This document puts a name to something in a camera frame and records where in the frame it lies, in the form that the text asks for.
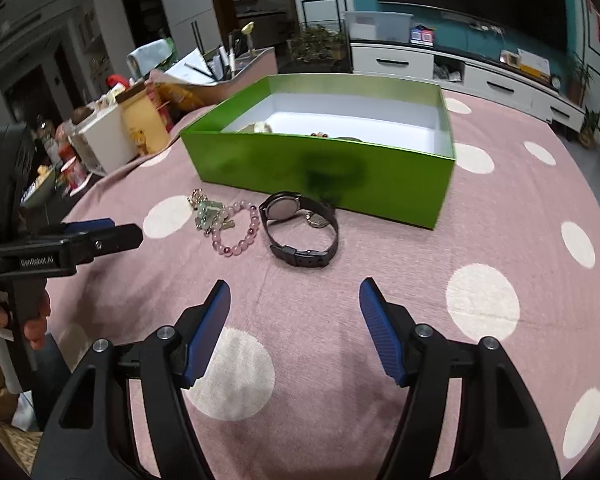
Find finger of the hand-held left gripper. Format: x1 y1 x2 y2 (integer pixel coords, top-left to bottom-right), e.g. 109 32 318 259
65 224 144 267
27 218 116 242

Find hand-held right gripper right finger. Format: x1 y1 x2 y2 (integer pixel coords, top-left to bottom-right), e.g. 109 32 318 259
358 276 563 480

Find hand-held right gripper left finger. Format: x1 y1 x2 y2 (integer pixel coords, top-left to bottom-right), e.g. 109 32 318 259
30 280 231 480

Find pink bead bracelet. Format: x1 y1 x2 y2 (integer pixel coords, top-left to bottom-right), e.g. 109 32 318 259
207 200 261 257

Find jade green bead bracelet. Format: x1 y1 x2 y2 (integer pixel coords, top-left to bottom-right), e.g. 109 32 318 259
187 188 236 231

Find black wristwatch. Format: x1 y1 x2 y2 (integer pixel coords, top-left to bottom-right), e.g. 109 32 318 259
258 191 340 267

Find green cardboard box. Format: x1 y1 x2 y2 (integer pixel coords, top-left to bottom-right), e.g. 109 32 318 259
180 74 456 231

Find person's left hand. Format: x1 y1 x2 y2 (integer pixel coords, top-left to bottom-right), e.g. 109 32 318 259
0 290 51 351

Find pink polka dot tablecloth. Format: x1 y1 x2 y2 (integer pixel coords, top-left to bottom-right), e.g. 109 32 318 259
45 80 600 480

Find white box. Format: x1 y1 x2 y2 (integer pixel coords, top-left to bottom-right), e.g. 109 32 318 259
70 105 138 176

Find orange snack bag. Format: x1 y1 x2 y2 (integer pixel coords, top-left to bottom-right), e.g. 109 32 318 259
152 82 206 111

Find rolled green white cloth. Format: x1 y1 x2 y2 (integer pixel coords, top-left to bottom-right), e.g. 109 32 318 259
126 39 176 81

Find white paper sheet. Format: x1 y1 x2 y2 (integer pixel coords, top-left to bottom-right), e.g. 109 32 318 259
167 49 216 83

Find pink desk organizer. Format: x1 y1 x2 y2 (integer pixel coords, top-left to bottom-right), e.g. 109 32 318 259
150 47 278 111

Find white television cabinet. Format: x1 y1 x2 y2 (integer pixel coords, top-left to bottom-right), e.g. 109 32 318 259
350 42 588 131

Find large potted plant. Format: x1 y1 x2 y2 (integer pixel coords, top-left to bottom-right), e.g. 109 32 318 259
287 25 351 73

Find small potted plant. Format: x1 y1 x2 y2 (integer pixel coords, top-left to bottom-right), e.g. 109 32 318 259
577 107 600 148

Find clear plastic storage bin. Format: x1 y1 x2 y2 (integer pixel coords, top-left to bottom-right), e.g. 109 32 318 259
344 11 413 44

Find yellow white desk calendar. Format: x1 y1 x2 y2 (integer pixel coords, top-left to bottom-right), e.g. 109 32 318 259
517 49 552 83

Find tall potted plant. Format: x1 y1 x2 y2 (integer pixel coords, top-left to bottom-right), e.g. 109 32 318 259
567 52 593 106

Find white cabinet black handles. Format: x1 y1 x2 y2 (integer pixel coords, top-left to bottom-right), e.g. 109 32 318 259
152 0 226 56

